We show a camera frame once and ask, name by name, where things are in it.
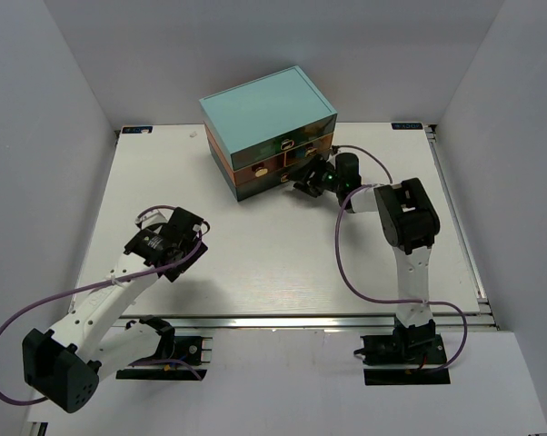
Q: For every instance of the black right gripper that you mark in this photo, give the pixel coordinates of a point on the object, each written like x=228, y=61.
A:
x=313, y=177

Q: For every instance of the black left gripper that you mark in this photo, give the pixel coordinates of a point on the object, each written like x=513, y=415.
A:
x=183, y=262

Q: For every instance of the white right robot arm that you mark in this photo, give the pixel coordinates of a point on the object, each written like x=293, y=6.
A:
x=408, y=220

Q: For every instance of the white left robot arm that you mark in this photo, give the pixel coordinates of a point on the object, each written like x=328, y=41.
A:
x=67, y=362

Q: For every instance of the teal drawer cabinet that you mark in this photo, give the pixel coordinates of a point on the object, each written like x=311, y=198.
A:
x=263, y=132

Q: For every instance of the right blue label sticker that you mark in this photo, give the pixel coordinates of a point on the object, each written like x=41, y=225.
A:
x=407, y=126

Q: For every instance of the blue label sticker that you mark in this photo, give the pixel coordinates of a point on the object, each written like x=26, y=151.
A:
x=407, y=126
x=137, y=129

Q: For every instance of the left blue label sticker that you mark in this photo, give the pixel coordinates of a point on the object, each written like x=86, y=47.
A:
x=137, y=129

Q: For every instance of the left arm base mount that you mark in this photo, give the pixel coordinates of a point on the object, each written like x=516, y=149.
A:
x=178, y=357

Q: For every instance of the aluminium table front rail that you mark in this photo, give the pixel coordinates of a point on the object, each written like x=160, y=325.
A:
x=375, y=321

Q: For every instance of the aluminium table rail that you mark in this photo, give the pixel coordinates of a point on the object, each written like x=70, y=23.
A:
x=375, y=321
x=483, y=302

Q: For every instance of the aluminium table right rail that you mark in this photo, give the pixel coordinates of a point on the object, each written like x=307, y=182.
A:
x=483, y=302

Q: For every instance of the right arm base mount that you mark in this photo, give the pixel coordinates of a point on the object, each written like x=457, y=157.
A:
x=385, y=364

